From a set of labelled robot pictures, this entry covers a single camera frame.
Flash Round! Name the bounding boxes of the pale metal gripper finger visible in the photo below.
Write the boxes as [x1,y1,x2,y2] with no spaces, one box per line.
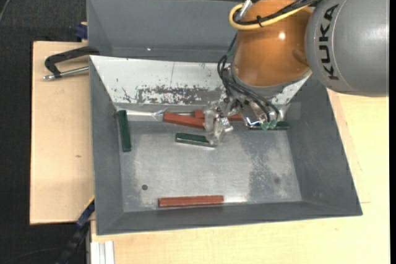
[213,117,234,147]
[203,109,217,142]

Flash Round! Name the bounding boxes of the red-brown flat block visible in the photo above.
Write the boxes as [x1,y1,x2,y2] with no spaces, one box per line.
[158,195,225,208]
[162,111,207,130]
[194,109,243,122]

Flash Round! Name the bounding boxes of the dark green flat block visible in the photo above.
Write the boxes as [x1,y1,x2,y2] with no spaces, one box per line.
[174,132,215,148]
[118,109,132,153]
[249,121,290,131]

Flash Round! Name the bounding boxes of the grey metal bin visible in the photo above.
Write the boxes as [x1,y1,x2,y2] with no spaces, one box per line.
[85,0,363,236]

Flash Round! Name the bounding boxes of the pale wood flat board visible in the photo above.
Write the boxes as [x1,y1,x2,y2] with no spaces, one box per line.
[29,41,95,225]

